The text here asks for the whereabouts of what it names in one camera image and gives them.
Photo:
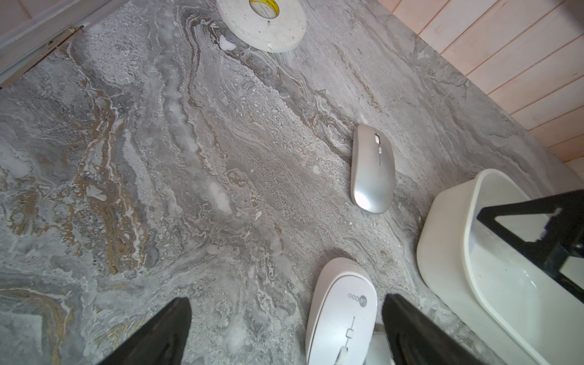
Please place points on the white silver mouse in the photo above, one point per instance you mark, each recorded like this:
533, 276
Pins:
342, 315

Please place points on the white plastic storage box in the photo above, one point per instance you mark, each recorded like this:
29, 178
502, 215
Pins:
523, 315

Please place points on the silver computer mouse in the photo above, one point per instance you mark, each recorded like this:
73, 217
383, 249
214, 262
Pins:
372, 170

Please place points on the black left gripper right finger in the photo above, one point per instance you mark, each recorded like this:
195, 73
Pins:
415, 339

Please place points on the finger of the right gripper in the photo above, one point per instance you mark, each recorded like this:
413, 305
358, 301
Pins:
562, 236

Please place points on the white tape roll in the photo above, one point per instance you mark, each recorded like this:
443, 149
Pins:
270, 26

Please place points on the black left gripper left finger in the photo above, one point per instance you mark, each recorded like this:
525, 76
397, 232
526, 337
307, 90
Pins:
162, 340

